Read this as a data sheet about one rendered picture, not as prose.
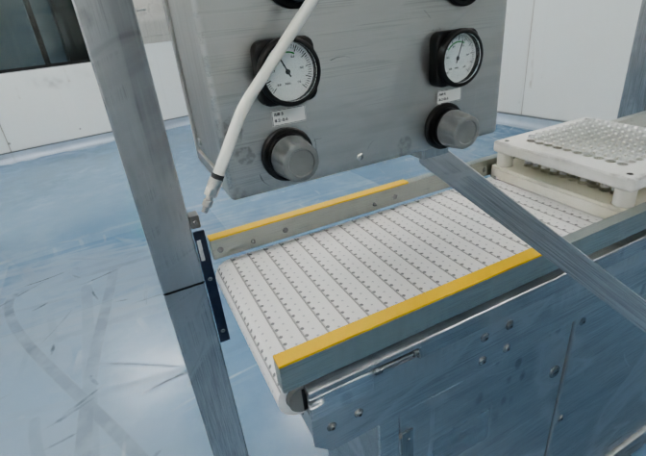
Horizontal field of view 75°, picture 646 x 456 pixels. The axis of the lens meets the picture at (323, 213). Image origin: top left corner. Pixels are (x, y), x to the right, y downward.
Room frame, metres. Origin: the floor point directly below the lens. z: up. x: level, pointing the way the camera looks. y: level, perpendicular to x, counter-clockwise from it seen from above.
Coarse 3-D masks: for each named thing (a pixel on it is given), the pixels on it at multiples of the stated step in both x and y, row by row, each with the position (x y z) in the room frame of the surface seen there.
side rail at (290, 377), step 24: (624, 216) 0.47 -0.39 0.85; (576, 240) 0.43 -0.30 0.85; (600, 240) 0.45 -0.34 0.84; (528, 264) 0.40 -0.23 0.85; (552, 264) 0.41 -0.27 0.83; (480, 288) 0.37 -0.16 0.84; (504, 288) 0.38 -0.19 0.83; (432, 312) 0.34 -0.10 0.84; (456, 312) 0.35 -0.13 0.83; (360, 336) 0.31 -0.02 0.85; (384, 336) 0.32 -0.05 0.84; (408, 336) 0.33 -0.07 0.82; (312, 360) 0.29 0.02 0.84; (336, 360) 0.30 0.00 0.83; (288, 384) 0.28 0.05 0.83
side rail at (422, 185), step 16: (640, 112) 0.94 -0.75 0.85; (480, 160) 0.73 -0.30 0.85; (496, 160) 0.74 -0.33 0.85; (432, 176) 0.68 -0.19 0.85; (384, 192) 0.64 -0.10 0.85; (400, 192) 0.65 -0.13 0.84; (416, 192) 0.67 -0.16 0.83; (336, 208) 0.60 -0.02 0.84; (352, 208) 0.61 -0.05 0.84; (368, 208) 0.63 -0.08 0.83; (272, 224) 0.56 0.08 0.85; (288, 224) 0.57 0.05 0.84; (304, 224) 0.58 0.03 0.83; (320, 224) 0.59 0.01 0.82; (208, 240) 0.53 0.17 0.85; (224, 240) 0.53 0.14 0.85; (240, 240) 0.54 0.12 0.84; (256, 240) 0.55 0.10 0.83; (272, 240) 0.56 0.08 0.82; (224, 256) 0.53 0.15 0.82
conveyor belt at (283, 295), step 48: (528, 192) 0.65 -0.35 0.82; (336, 240) 0.55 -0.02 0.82; (384, 240) 0.54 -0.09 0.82; (432, 240) 0.52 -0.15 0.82; (480, 240) 0.51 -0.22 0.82; (240, 288) 0.45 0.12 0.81; (288, 288) 0.44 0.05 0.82; (336, 288) 0.43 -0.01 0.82; (384, 288) 0.42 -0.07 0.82; (432, 288) 0.41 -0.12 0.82; (288, 336) 0.35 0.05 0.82
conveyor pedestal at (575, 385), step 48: (576, 336) 0.53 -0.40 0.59; (624, 336) 0.60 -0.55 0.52; (480, 384) 0.45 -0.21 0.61; (528, 384) 0.49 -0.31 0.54; (576, 384) 0.55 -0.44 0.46; (624, 384) 0.62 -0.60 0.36; (384, 432) 0.37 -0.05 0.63; (432, 432) 0.41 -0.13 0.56; (480, 432) 0.45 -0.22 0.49; (528, 432) 0.50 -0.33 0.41; (576, 432) 0.56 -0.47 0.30; (624, 432) 0.65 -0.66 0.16
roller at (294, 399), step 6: (294, 390) 0.29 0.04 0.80; (300, 390) 0.29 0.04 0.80; (288, 396) 0.29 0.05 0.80; (294, 396) 0.29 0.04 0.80; (300, 396) 0.29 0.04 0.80; (306, 396) 0.29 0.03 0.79; (288, 402) 0.29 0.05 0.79; (294, 402) 0.29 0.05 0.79; (300, 402) 0.29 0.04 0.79; (306, 402) 0.29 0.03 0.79; (294, 408) 0.29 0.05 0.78; (300, 408) 0.29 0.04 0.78; (306, 408) 0.29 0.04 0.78
